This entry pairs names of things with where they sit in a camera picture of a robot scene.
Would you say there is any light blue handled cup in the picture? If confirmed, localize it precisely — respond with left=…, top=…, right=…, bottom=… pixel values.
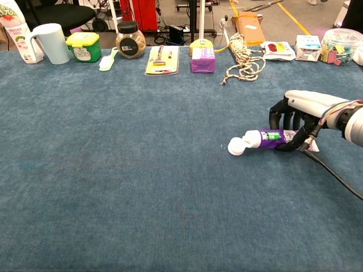
left=27, top=23, right=72, bottom=65

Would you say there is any glass jar with black lid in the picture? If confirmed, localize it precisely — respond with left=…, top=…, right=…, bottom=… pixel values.
left=115, top=20, right=146, bottom=60

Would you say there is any black stand column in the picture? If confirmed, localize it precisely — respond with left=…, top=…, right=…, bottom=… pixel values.
left=175, top=0, right=218, bottom=43

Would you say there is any green box with yellow lid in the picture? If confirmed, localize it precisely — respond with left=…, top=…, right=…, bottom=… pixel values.
left=65, top=31, right=102, bottom=63

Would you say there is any red cabinet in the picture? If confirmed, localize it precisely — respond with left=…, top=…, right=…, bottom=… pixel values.
left=119, top=0, right=159, bottom=32

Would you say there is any person in black trousers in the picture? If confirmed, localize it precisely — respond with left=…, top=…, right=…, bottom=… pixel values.
left=341, top=0, right=363, bottom=33

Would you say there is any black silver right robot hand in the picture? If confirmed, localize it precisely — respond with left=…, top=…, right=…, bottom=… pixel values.
left=268, top=90, right=352, bottom=152

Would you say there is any purple toothpaste tube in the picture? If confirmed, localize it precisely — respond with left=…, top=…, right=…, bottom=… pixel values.
left=242, top=129, right=320, bottom=152

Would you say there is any black right hand cable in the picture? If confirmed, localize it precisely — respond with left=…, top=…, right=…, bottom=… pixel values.
left=300, top=124, right=363, bottom=201

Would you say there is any razor in yellow blister pack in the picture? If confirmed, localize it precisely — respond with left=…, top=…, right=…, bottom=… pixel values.
left=144, top=45, right=180, bottom=77

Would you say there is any white box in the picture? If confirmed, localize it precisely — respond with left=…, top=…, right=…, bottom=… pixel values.
left=333, top=0, right=351, bottom=29

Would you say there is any white frame pole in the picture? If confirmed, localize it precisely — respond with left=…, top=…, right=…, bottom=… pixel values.
left=109, top=0, right=120, bottom=27
left=198, top=0, right=206, bottom=40

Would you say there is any small purple box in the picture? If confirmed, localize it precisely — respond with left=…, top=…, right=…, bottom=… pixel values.
left=191, top=47, right=216, bottom=74

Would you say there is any black office chair base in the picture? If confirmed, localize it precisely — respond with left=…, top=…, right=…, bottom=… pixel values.
left=15, top=0, right=110, bottom=37

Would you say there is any brown cardboard box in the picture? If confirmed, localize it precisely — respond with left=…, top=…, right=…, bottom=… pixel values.
left=231, top=11, right=267, bottom=46

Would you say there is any yellow tape measure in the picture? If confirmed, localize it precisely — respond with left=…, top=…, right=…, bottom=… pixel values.
left=189, top=39, right=229, bottom=56

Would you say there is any white printed bag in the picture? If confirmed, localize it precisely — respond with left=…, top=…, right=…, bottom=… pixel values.
left=351, top=46, right=363, bottom=66

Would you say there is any white red yellow snack packet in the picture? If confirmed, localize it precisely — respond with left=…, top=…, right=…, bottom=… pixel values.
left=260, top=41, right=297, bottom=61

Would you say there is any blue table mat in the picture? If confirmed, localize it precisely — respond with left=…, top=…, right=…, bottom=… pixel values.
left=0, top=45, right=363, bottom=272

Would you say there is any small black box device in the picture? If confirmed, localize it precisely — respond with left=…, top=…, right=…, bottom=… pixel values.
left=168, top=24, right=187, bottom=45

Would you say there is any white blue small carton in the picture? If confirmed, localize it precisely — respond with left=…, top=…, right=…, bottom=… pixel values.
left=294, top=35, right=322, bottom=62

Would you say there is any light green brush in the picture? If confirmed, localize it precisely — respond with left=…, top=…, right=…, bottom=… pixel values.
left=98, top=47, right=119, bottom=72

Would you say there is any clear tub of binder clips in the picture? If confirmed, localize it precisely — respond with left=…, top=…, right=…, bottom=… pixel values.
left=319, top=28, right=363, bottom=66

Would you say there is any yellow-capped drink bottle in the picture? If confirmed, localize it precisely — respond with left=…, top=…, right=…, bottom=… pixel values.
left=0, top=0, right=45, bottom=65

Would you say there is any white power strip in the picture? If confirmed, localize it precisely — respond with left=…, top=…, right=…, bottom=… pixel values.
left=220, top=14, right=230, bottom=43

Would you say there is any bundled beige rope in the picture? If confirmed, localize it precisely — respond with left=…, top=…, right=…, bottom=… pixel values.
left=220, top=32, right=267, bottom=86

